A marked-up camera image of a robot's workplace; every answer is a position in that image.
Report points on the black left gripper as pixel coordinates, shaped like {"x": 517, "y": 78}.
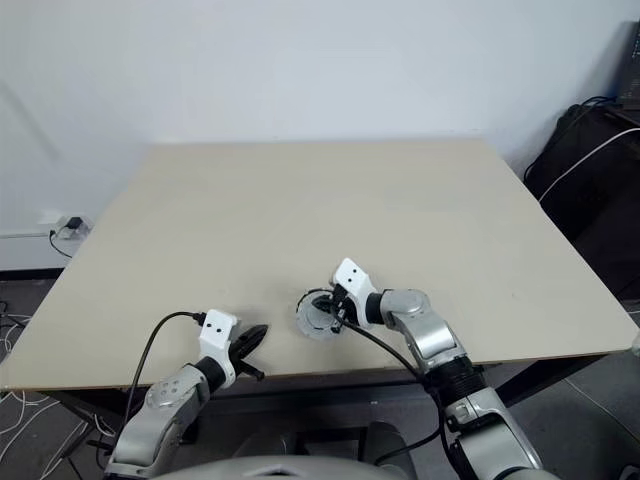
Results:
{"x": 242, "y": 366}

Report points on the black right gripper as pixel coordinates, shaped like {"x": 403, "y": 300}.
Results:
{"x": 342, "y": 302}

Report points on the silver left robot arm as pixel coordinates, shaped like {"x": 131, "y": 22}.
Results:
{"x": 150, "y": 430}

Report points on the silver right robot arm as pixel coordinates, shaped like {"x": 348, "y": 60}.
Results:
{"x": 430, "y": 340}

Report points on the grey robot torso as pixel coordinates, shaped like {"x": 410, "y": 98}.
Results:
{"x": 290, "y": 462}

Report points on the black power plug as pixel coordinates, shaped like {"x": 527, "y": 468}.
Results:
{"x": 74, "y": 223}

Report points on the large black bag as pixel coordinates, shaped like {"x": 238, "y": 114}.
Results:
{"x": 595, "y": 200}

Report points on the black computer monitor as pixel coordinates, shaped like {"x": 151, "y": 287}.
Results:
{"x": 632, "y": 65}

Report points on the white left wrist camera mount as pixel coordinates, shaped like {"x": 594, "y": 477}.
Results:
{"x": 217, "y": 332}

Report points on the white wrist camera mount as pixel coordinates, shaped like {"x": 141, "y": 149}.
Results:
{"x": 352, "y": 277}
{"x": 217, "y": 332}

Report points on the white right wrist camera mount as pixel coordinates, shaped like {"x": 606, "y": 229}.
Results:
{"x": 352, "y": 277}

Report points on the white wall socket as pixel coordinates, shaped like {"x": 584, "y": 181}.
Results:
{"x": 52, "y": 218}

